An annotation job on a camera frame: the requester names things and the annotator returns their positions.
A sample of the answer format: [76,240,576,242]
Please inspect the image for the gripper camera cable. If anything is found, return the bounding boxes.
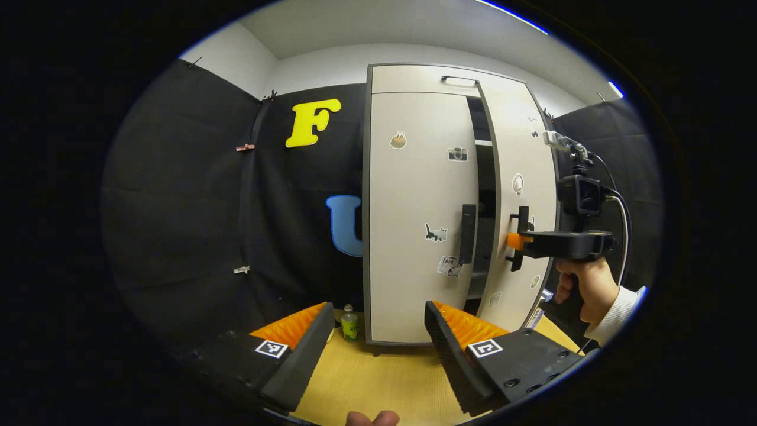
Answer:
[588,153,632,288]

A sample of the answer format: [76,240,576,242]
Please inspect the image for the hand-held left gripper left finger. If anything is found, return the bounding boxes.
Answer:
[192,302,336,414]

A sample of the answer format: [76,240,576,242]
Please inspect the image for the beige double-door shoe cabinet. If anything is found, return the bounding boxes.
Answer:
[362,63,561,347]

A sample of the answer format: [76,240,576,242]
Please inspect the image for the beige cabinet door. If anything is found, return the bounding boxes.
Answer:
[475,76,561,332]
[367,91,481,344]

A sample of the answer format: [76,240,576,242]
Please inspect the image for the black backdrop cloth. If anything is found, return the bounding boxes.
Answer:
[101,58,663,356]

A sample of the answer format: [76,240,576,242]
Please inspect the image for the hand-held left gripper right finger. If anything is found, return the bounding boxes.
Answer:
[424,300,587,417]

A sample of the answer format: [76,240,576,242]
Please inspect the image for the green bottle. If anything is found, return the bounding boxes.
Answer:
[341,304,360,343]

